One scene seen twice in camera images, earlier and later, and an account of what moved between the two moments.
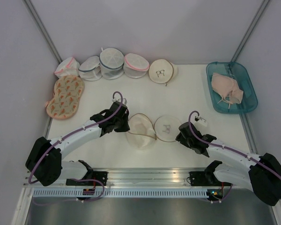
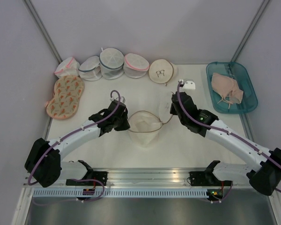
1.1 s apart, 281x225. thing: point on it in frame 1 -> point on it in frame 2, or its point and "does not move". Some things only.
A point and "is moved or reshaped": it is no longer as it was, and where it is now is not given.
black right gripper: x=180 y=138 -> x=172 y=110
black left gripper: x=125 y=128 does not move
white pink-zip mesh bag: x=135 y=66 does not move
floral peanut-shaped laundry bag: x=68 y=91 does not move
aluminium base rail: x=153 y=177 does not move
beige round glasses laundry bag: x=143 y=134 is moved or reshaped
